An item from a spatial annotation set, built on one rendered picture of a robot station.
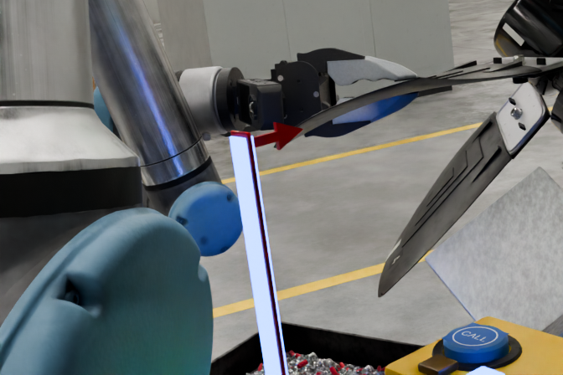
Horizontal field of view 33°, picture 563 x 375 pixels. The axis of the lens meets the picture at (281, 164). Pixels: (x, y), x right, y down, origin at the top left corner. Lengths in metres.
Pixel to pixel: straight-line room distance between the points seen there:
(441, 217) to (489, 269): 0.17
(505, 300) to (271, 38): 6.21
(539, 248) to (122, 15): 0.46
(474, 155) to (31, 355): 0.90
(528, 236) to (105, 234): 0.72
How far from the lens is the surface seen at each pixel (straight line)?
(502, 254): 0.97
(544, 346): 0.62
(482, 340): 0.61
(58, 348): 0.28
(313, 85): 0.99
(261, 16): 7.07
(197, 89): 1.03
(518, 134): 1.09
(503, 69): 0.93
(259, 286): 0.81
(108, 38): 0.91
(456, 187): 1.13
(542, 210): 0.98
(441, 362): 0.59
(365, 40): 7.40
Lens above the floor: 1.34
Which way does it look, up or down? 13 degrees down
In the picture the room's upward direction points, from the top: 8 degrees counter-clockwise
